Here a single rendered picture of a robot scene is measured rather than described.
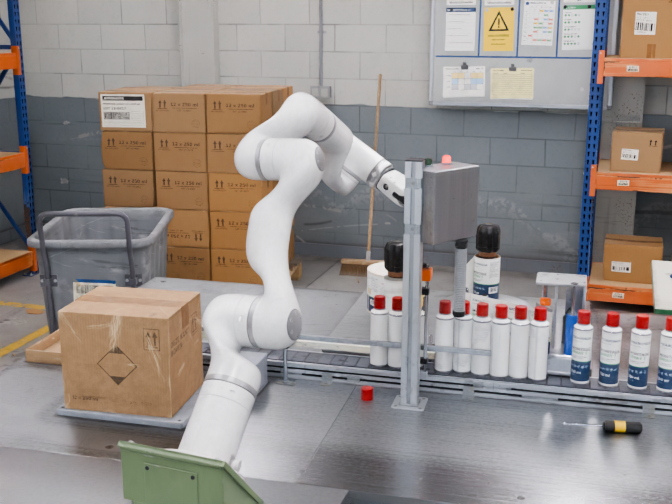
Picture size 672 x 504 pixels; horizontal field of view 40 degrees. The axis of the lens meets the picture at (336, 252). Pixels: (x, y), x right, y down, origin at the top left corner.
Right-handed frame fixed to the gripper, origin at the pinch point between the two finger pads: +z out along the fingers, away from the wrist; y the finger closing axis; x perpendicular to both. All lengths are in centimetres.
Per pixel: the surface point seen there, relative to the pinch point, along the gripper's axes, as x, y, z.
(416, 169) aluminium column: -14.4, -16.8, -4.4
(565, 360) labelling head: 15, 11, 53
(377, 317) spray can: 31.9, -7.5, 6.2
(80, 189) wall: 331, 350, -348
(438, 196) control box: -11.7, -15.8, 4.0
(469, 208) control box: -9.8, -4.7, 10.2
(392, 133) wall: 141, 404, -148
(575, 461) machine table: 16, -28, 70
